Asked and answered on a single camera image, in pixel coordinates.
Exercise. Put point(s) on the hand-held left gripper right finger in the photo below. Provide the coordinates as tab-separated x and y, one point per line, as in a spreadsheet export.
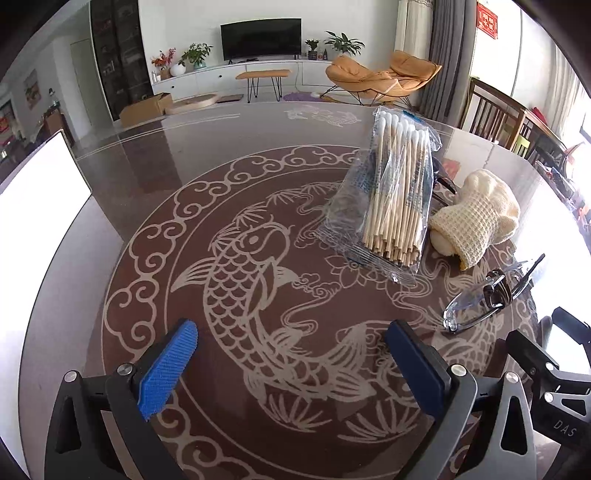
415	369

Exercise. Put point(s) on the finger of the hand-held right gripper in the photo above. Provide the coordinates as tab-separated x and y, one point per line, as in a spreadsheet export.
575	325
535	360

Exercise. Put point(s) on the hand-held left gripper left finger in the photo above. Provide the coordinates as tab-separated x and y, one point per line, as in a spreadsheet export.
168	364

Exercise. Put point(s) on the clear eyeglasses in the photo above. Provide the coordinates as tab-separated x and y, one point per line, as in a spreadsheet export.
496	290

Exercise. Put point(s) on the cream knitted glove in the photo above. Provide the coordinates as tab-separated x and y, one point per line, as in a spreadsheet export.
480	212

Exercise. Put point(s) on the cotton swab packet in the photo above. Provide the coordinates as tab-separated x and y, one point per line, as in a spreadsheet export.
392	194

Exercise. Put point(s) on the black hair claw clip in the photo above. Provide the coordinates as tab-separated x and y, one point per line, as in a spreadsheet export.
444	177

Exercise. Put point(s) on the cluttered wooden side table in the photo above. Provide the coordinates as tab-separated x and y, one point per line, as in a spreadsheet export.
554	157

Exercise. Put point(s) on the red paper sticker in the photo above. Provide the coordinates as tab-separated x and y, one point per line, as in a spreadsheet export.
451	170

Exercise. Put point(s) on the dark wooden chair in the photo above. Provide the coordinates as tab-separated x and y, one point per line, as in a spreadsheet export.
489	110

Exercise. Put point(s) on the white sheer curtain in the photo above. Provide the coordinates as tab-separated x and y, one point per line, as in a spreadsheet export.
563	83

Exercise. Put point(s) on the cardboard box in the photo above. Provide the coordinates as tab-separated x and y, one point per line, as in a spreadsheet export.
143	110

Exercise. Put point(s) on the round beige floor mat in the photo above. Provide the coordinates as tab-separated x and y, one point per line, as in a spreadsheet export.
191	105

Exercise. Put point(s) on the white television cabinet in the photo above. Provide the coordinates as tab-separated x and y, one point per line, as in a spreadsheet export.
212	78

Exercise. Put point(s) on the white round vase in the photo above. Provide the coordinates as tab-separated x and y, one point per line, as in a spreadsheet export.
178	70

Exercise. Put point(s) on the orange lounge chair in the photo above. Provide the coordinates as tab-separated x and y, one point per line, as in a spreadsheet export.
364	78

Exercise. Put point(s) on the purple floor rug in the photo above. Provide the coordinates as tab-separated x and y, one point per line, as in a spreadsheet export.
300	97

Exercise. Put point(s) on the grey curtain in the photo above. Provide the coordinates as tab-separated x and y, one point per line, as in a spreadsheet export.
452	50

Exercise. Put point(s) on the wooden bench stool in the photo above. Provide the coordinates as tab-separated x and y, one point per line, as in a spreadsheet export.
263	75

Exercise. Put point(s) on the red flower arrangement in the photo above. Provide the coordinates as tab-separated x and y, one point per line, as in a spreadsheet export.
162	60

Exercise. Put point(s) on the bushy green potted plant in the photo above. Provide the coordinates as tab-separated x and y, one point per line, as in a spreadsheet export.
196	54

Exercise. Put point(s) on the dark glass display cabinet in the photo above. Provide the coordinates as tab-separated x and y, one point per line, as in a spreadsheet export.
120	55

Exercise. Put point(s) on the broad-leaf potted plant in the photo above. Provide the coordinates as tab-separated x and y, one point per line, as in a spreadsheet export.
344	44

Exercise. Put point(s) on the small potted plant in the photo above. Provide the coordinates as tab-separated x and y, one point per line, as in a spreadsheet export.
312	50

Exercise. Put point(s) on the covered standing air conditioner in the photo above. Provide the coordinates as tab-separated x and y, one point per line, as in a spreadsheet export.
415	27

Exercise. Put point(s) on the flat screen television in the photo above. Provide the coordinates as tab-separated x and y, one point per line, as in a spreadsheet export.
261	39

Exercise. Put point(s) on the framed wall painting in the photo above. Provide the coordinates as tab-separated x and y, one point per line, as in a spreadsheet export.
31	88

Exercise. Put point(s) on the red wall hanging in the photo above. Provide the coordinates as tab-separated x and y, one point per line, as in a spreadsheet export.
488	18

